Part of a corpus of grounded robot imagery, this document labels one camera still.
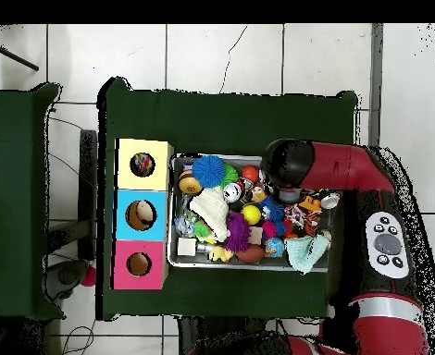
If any cream knitted cloth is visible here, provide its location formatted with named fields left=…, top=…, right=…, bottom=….
left=188, top=186, right=230, bottom=242

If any silver mesh bin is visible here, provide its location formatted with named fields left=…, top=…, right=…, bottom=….
left=167, top=153, right=346, bottom=274

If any wooden box with three holes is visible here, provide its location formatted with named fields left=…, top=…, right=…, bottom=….
left=111, top=138, right=175, bottom=291

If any large green spiky ball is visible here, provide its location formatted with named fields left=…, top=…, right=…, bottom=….
left=220, top=162, right=240, bottom=188

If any grey emergency stop red button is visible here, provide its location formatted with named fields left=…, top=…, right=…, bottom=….
left=44, top=258, right=97, bottom=302

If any purple spiky ball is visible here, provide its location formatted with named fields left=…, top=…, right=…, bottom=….
left=223, top=212, right=252, bottom=253

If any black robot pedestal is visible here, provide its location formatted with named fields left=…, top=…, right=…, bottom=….
left=176, top=315, right=289, bottom=355

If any white polka dot cloth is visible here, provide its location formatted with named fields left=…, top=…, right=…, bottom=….
left=130, top=152, right=155, bottom=178

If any mint green knitted cloth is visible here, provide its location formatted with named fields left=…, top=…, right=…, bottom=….
left=283, top=234, right=331, bottom=275

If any plain yellow ball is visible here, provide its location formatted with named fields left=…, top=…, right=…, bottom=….
left=242, top=204, right=262, bottom=226

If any white cloth with colourful shapes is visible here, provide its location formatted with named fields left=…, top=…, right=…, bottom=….
left=283, top=204, right=307, bottom=228

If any black tripod leg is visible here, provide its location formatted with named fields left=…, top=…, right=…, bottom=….
left=0, top=34, right=40, bottom=72

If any wooden burger toy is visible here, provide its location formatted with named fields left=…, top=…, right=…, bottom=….
left=177, top=169, right=204, bottom=196

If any large blue spiky ball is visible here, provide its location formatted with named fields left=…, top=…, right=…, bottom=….
left=191, top=154, right=227, bottom=190

